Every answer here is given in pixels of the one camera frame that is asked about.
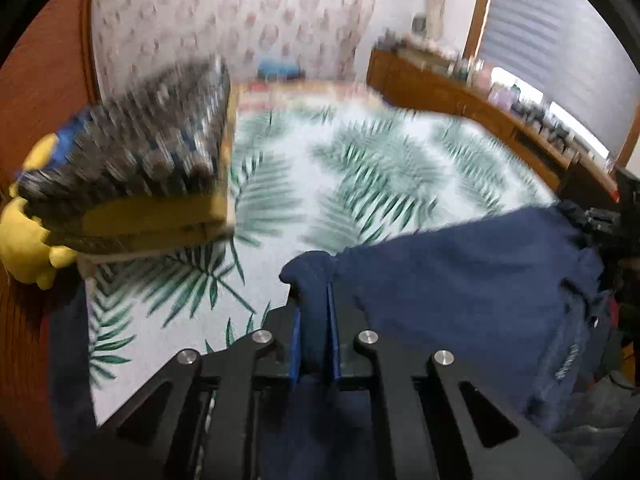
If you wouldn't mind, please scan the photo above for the ring patterned sheer curtain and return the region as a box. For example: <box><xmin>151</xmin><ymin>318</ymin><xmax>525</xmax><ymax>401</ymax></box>
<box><xmin>90</xmin><ymin>0</ymin><xmax>378</xmax><ymax>106</ymax></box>

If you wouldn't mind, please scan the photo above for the palm leaf bed sheet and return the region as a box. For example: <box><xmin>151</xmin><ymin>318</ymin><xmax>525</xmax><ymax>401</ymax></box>
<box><xmin>87</xmin><ymin>105</ymin><xmax>561</xmax><ymax>426</ymax></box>

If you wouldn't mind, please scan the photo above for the folded patterned blankets stack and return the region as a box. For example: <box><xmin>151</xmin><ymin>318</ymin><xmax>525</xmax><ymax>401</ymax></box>
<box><xmin>15</xmin><ymin>55</ymin><xmax>238</xmax><ymax>261</ymax></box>

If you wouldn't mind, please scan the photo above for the floral blanket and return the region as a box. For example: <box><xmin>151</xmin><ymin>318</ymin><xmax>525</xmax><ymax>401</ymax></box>
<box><xmin>232</xmin><ymin>77</ymin><xmax>391</xmax><ymax>111</ymax></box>

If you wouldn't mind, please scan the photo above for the person's grey clothing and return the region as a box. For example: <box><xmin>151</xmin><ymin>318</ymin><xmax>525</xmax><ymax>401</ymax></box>
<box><xmin>550</xmin><ymin>375</ymin><xmax>640</xmax><ymax>466</ymax></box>

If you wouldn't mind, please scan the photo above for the wooden sideboard cabinet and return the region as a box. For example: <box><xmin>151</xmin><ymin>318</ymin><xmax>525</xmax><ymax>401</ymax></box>
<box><xmin>367</xmin><ymin>47</ymin><xmax>621</xmax><ymax>196</ymax></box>

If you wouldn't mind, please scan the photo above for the navy fleece garment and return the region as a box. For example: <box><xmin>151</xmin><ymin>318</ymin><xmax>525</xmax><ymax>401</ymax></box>
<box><xmin>260</xmin><ymin>205</ymin><xmax>618</xmax><ymax>480</ymax></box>

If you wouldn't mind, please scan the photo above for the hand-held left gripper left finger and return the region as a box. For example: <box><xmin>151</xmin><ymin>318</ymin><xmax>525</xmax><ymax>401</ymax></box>
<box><xmin>97</xmin><ymin>307</ymin><xmax>303</xmax><ymax>480</ymax></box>

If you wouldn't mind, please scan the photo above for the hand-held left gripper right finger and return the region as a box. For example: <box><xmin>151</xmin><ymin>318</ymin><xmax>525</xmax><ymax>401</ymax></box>
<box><xmin>325</xmin><ymin>285</ymin><xmax>583</xmax><ymax>480</ymax></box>

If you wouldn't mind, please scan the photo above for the yellow plush toy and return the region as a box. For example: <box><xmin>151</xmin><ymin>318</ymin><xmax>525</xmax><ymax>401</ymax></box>
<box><xmin>0</xmin><ymin>132</ymin><xmax>78</xmax><ymax>291</ymax></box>

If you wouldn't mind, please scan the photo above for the blue box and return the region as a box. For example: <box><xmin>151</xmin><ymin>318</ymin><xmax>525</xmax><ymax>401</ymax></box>
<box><xmin>256</xmin><ymin>59</ymin><xmax>301</xmax><ymax>81</ymax></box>

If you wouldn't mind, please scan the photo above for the wooden louvered wardrobe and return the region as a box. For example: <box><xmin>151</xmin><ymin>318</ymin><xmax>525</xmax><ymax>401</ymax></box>
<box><xmin>0</xmin><ymin>0</ymin><xmax>101</xmax><ymax>461</ymax></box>

